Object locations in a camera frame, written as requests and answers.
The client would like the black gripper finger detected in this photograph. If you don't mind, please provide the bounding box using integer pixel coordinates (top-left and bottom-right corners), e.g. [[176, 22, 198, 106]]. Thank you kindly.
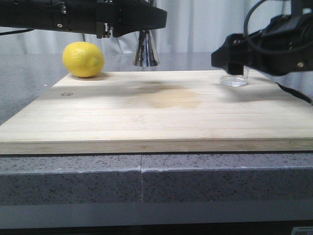
[[112, 0, 167, 37]]

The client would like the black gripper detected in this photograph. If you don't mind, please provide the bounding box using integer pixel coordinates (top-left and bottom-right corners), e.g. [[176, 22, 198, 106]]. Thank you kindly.
[[0, 0, 115, 38], [211, 0, 313, 76]]

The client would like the clear glass beaker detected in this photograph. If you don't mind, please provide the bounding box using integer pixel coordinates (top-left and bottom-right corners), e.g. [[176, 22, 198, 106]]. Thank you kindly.
[[220, 67, 249, 87]]

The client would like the silver double jigger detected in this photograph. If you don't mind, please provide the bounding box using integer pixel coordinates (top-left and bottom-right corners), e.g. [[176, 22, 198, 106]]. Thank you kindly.
[[133, 30, 159, 67]]

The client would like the yellow lemon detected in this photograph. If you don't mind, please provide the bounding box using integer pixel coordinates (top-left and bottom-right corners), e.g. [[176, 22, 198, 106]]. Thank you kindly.
[[62, 42, 105, 78]]

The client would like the grey curtain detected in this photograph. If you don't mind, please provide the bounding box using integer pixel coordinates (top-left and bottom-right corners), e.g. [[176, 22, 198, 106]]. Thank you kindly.
[[0, 0, 257, 54]]

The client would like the light wooden cutting board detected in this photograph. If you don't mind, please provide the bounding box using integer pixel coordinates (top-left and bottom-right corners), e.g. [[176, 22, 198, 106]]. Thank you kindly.
[[0, 70, 313, 155]]

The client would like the white label sticker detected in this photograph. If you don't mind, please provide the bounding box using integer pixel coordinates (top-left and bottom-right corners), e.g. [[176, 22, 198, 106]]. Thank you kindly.
[[291, 226, 313, 235]]

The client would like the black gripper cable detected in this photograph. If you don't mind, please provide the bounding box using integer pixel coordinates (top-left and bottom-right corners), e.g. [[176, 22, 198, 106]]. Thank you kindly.
[[244, 0, 313, 55]]

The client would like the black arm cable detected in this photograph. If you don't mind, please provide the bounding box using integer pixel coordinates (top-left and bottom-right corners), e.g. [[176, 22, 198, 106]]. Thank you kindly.
[[0, 27, 35, 36]]

